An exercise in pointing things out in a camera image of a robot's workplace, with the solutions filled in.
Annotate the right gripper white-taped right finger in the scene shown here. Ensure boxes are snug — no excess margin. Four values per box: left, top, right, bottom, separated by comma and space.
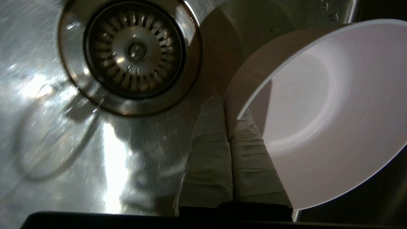
219, 109, 293, 220

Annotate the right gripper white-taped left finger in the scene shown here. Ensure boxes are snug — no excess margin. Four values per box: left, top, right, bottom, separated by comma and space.
173, 95, 234, 217

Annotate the pink bowl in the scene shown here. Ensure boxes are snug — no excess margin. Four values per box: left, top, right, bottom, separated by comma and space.
224, 19, 407, 211

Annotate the metal sink drain strainer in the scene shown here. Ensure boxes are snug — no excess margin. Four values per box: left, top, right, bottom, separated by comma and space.
58, 0, 203, 116

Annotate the stainless steel sink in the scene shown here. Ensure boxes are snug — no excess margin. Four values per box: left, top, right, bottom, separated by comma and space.
0, 0, 407, 229

